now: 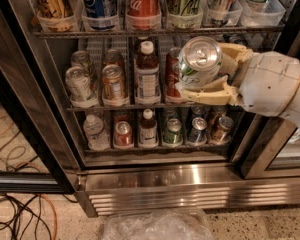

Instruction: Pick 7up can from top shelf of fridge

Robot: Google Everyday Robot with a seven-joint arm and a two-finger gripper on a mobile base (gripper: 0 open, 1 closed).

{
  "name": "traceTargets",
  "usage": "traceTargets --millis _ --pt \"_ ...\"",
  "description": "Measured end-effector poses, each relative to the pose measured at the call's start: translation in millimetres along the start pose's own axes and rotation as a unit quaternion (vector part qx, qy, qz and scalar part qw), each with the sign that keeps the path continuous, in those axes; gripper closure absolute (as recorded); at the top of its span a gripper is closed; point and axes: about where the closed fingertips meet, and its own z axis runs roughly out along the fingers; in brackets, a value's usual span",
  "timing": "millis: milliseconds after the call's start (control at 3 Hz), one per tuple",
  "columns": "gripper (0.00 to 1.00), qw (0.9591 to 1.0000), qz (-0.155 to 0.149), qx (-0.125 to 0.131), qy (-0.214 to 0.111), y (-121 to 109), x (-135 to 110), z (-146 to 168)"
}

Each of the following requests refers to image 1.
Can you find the iced tea bottle shelf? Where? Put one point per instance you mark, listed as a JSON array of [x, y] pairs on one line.
[[147, 71], [148, 128]]

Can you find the glass fridge door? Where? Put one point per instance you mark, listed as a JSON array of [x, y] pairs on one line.
[[275, 153], [35, 156]]

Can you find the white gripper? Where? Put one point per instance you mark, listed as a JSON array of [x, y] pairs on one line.
[[269, 83]]

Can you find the gold can middle shelf front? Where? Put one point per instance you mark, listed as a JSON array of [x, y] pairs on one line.
[[113, 82]]

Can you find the red can bottom shelf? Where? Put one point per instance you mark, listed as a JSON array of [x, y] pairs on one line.
[[123, 133]]

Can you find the brown can bottom shelf front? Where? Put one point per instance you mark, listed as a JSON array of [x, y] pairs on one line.
[[220, 132]]

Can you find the silver slim can rear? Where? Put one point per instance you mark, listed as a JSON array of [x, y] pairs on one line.
[[238, 39]]

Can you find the gold can shelf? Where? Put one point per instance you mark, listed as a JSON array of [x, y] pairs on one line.
[[113, 82], [113, 56]]

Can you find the red coke can middle front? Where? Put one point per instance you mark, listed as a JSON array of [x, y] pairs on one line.
[[171, 78]]

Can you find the red coke can middle rear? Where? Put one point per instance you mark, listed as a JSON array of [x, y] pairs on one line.
[[172, 56]]

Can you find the blue can shelf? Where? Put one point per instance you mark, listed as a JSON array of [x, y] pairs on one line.
[[197, 111], [196, 133]]

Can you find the left glass fridge door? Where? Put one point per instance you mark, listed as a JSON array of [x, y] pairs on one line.
[[35, 156]]

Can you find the yellow orange can top shelf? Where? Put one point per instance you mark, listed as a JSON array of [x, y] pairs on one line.
[[55, 9]]

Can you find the green can bottom shelf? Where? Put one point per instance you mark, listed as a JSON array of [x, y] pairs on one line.
[[172, 131]]

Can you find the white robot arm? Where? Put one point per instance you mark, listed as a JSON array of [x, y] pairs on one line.
[[266, 84]]

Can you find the right glass fridge door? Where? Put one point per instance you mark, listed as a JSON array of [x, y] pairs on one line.
[[275, 153]]

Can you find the brown can bottom shelf rear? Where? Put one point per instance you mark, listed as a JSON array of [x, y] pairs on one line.
[[216, 112]]

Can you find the brown can shelf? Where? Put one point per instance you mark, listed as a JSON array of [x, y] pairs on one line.
[[216, 112], [220, 132]]

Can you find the red coke can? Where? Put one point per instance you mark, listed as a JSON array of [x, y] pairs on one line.
[[171, 78], [172, 56]]

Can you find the white can middle shelf rear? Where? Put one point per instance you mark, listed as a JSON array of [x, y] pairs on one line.
[[81, 58]]

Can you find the iced tea bottle middle shelf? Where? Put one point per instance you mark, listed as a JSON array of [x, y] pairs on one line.
[[147, 71]]

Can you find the white can shelf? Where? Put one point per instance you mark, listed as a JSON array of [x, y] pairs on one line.
[[81, 58], [78, 83]]

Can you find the red coca-cola can top shelf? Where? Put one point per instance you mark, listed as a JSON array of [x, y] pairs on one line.
[[142, 0]]

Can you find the water bottle bottom shelf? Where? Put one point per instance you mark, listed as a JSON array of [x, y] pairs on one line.
[[93, 127]]

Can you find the stainless steel fridge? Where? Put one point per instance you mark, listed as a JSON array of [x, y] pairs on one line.
[[139, 179]]

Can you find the gold can middle shelf rear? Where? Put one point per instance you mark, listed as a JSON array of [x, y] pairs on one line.
[[113, 56]]

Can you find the blue can bottom shelf rear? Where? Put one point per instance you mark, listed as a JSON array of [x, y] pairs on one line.
[[197, 111]]

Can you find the clear plastic bag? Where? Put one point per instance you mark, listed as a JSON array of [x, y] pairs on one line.
[[165, 224]]

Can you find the white green 7up can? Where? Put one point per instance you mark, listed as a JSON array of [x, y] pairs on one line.
[[199, 63]]

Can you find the white can middle shelf front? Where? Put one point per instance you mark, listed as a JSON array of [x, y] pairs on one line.
[[78, 83]]

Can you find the blue can bottom shelf front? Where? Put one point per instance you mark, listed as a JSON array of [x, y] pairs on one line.
[[196, 133]]

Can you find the iced tea bottle bottom shelf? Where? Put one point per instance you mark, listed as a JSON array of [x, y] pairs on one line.
[[148, 128]]

